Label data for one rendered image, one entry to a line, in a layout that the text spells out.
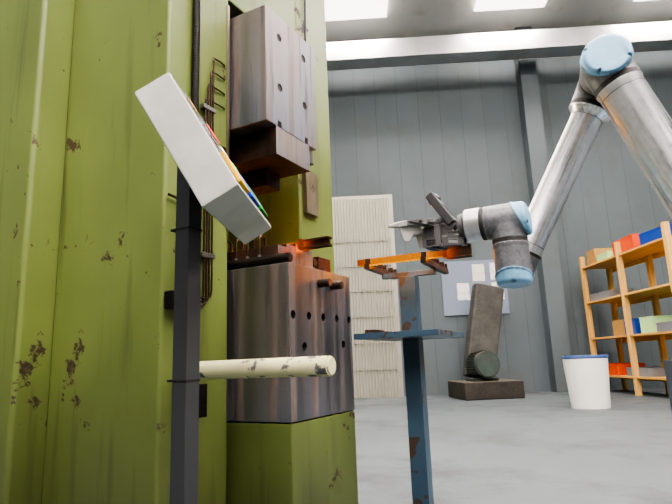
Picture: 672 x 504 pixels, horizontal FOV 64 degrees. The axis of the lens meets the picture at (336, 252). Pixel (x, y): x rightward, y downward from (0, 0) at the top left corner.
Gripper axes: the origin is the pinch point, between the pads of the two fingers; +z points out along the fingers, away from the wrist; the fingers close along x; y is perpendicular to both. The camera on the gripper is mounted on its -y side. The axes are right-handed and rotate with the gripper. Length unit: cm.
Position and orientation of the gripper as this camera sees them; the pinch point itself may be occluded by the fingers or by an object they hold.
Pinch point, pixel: (397, 229)
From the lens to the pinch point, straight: 158.2
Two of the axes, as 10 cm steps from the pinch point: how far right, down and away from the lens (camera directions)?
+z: -8.7, 1.3, 4.7
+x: 4.8, 1.6, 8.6
